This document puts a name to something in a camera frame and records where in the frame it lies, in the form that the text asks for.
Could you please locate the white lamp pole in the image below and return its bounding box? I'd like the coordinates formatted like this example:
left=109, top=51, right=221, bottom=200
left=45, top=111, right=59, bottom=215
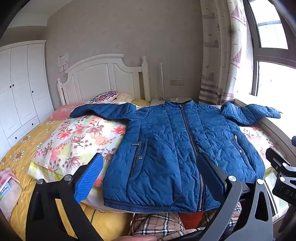
left=159, top=62, right=165, bottom=100

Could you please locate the red cloth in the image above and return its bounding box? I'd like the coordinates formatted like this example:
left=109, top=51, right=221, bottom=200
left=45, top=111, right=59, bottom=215
left=179, top=212, right=208, bottom=229

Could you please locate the white wardrobe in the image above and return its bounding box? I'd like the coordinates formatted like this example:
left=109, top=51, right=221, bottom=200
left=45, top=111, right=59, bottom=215
left=0, top=40, right=55, bottom=160

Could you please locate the pale orange-print pillow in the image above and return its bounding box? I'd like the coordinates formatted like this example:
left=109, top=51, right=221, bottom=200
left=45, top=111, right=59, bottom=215
left=113, top=93, right=134, bottom=103

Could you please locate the dark-framed window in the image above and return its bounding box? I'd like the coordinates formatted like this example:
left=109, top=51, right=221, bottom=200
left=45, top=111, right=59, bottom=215
left=243, top=0, right=296, bottom=96

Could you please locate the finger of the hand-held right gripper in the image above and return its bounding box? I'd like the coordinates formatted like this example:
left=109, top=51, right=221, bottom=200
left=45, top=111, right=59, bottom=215
left=265, top=147, right=292, bottom=173

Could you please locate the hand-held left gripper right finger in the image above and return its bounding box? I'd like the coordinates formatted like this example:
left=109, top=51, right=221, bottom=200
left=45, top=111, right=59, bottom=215
left=196, top=153, right=274, bottom=241

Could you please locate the floral quilt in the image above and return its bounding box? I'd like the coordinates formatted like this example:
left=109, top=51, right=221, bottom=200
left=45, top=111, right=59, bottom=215
left=28, top=113, right=286, bottom=212

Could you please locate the beige plaid cloth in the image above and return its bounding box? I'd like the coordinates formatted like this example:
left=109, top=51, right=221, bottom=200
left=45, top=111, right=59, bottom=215
left=128, top=209, right=241, bottom=241

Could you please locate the yellow daisy bedsheet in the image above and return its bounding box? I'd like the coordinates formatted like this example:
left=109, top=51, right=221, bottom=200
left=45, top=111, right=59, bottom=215
left=0, top=113, right=134, bottom=241

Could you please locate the purple patterned round cushion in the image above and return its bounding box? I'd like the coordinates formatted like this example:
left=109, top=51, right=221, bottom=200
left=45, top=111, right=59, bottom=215
left=89, top=91, right=119, bottom=103

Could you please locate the blue quilted jacket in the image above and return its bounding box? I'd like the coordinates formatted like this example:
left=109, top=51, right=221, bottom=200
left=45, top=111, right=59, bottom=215
left=69, top=100, right=281, bottom=214

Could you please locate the printed curtain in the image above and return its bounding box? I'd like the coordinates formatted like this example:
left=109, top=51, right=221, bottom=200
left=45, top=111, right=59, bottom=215
left=200, top=0, right=253, bottom=106

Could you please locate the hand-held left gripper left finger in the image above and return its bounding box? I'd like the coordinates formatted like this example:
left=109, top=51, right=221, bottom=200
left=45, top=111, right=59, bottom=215
left=25, top=153, right=104, bottom=241

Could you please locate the yellow pillow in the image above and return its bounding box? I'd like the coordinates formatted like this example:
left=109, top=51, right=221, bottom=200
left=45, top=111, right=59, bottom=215
left=132, top=98, right=149, bottom=107

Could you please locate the white wooden headboard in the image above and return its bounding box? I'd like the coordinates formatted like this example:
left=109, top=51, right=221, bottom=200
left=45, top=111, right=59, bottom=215
left=57, top=54, right=151, bottom=106

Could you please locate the pink floral pillow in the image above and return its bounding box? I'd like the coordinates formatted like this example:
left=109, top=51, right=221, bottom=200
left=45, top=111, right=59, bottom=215
left=47, top=104, right=93, bottom=121

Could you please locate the white nightstand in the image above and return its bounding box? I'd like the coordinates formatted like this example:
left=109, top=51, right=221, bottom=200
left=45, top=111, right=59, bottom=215
left=150, top=97, right=193, bottom=107

